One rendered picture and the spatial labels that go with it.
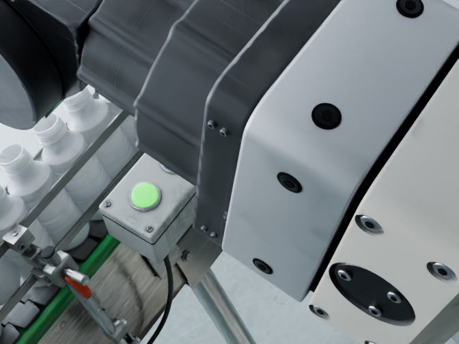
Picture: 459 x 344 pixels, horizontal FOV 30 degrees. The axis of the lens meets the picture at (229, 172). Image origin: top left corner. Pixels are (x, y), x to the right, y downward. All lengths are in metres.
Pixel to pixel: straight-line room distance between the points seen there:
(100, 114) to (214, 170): 0.81
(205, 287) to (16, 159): 0.45
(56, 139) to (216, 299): 0.46
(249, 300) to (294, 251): 1.96
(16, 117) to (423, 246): 0.20
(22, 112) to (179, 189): 0.63
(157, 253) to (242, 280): 1.34
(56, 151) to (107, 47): 0.76
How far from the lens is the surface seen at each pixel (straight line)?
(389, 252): 0.29
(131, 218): 0.99
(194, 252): 1.27
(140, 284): 1.21
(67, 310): 1.14
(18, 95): 0.37
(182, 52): 0.32
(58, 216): 1.12
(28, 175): 1.08
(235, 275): 2.36
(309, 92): 0.28
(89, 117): 1.12
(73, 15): 0.34
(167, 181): 1.01
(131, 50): 0.33
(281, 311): 2.24
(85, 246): 1.16
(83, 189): 1.13
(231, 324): 1.47
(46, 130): 1.08
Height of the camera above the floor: 1.76
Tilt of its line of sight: 42 degrees down
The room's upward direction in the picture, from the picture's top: 27 degrees counter-clockwise
